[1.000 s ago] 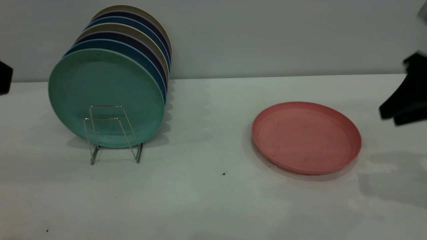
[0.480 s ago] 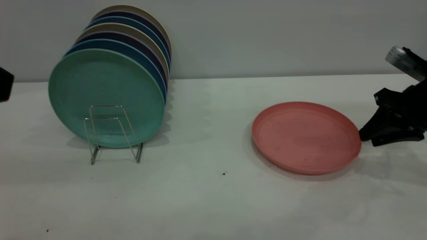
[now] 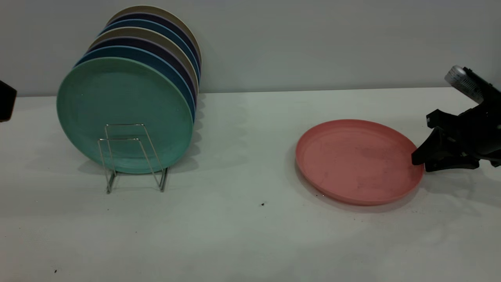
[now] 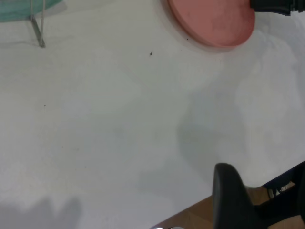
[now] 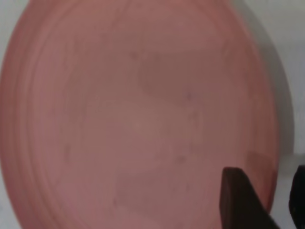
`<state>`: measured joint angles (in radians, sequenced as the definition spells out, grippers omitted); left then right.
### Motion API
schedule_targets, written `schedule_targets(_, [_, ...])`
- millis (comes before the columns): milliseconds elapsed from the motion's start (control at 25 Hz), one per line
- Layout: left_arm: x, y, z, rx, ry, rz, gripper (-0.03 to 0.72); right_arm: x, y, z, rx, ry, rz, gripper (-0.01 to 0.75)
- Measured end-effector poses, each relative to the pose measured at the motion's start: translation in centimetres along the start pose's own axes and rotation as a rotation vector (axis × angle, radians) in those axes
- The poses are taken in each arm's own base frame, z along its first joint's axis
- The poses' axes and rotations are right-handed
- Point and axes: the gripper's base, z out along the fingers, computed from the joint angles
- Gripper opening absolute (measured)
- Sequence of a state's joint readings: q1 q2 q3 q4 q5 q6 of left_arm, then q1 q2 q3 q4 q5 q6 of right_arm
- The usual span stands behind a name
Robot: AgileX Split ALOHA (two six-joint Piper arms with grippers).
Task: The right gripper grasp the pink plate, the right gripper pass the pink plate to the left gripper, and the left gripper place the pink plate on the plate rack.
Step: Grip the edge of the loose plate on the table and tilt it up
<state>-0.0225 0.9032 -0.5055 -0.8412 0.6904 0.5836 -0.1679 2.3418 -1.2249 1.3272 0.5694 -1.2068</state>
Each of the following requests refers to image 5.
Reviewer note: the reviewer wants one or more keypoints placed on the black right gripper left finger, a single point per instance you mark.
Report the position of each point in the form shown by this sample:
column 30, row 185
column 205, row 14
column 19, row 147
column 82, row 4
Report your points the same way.
column 238, row 205

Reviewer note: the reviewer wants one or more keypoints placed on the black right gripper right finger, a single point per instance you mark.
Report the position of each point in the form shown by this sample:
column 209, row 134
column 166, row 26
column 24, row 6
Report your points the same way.
column 298, row 198

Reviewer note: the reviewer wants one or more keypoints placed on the pink round plate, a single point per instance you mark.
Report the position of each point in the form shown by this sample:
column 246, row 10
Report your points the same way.
column 133, row 119

